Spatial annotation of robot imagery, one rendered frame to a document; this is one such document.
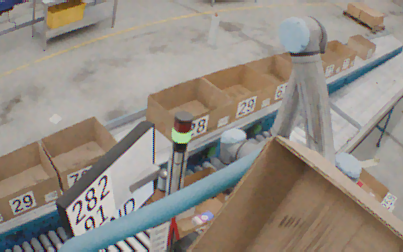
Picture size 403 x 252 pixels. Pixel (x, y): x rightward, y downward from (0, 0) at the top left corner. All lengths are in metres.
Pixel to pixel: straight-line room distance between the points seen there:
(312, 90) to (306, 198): 0.73
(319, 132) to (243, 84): 1.63
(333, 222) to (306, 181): 0.09
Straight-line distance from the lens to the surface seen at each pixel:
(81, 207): 1.08
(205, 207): 2.13
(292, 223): 0.58
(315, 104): 1.28
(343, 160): 1.54
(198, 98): 2.62
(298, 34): 1.22
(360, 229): 0.56
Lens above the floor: 2.32
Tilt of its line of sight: 36 degrees down
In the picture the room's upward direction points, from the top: 10 degrees clockwise
